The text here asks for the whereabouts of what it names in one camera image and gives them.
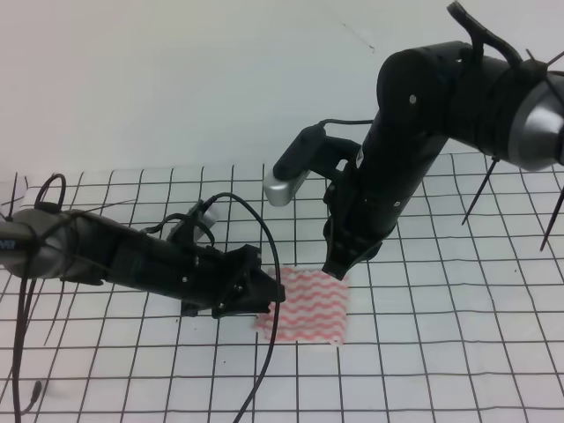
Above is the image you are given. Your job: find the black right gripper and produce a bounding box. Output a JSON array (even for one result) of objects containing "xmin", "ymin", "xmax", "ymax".
[{"xmin": 273, "ymin": 124, "xmax": 423, "ymax": 280}]

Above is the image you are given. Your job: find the black left camera cable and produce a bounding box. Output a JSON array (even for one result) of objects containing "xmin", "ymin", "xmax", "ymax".
[{"xmin": 200, "ymin": 192, "xmax": 280, "ymax": 423}]

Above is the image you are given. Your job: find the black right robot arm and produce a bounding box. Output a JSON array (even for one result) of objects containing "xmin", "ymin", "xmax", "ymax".
[{"xmin": 263, "ymin": 41, "xmax": 563, "ymax": 278}]

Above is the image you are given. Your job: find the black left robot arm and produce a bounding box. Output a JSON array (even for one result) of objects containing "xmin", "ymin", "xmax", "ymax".
[{"xmin": 1, "ymin": 201, "xmax": 286, "ymax": 319}]

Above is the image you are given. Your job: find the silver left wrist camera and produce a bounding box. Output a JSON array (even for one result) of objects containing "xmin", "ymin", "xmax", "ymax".
[{"xmin": 187, "ymin": 200, "xmax": 220, "ymax": 232}]

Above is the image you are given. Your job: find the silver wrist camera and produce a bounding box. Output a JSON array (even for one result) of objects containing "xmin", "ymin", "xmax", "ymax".
[
  {"xmin": 187, "ymin": 200, "xmax": 220, "ymax": 232},
  {"xmin": 263, "ymin": 169, "xmax": 309, "ymax": 207}
]

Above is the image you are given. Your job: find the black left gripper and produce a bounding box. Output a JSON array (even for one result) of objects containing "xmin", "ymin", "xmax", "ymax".
[{"xmin": 105, "ymin": 212, "xmax": 286, "ymax": 318}]

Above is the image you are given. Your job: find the pink wavy striped towel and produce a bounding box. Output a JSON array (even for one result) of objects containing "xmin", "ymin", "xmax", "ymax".
[{"xmin": 255, "ymin": 267, "xmax": 349, "ymax": 346}]

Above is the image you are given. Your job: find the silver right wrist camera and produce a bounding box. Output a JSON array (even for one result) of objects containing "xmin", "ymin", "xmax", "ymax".
[{"xmin": 263, "ymin": 169, "xmax": 309, "ymax": 207}]

